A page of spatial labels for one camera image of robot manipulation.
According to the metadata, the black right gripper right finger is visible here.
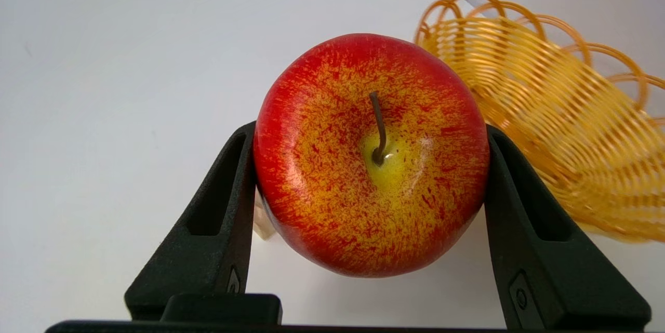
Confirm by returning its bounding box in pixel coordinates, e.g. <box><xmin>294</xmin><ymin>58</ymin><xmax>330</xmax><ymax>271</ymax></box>
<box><xmin>484</xmin><ymin>125</ymin><xmax>652</xmax><ymax>330</ymax></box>

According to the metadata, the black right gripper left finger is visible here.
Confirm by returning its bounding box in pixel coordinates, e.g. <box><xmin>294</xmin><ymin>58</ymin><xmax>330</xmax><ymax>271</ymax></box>
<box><xmin>124</xmin><ymin>121</ymin><xmax>257</xmax><ymax>321</ymax></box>

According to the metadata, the red yellow apple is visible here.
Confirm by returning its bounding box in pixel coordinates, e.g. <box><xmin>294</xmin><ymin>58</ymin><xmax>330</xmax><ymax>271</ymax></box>
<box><xmin>253</xmin><ymin>33</ymin><xmax>490</xmax><ymax>278</ymax></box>

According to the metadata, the small wooden cube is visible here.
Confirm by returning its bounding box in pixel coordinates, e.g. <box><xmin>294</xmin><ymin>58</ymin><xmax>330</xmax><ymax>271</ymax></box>
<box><xmin>253</xmin><ymin>190</ymin><xmax>276</xmax><ymax>241</ymax></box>

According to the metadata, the yellow woven basket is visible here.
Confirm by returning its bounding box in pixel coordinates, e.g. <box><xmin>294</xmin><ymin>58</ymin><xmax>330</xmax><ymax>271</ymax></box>
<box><xmin>414</xmin><ymin>0</ymin><xmax>665</xmax><ymax>244</ymax></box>

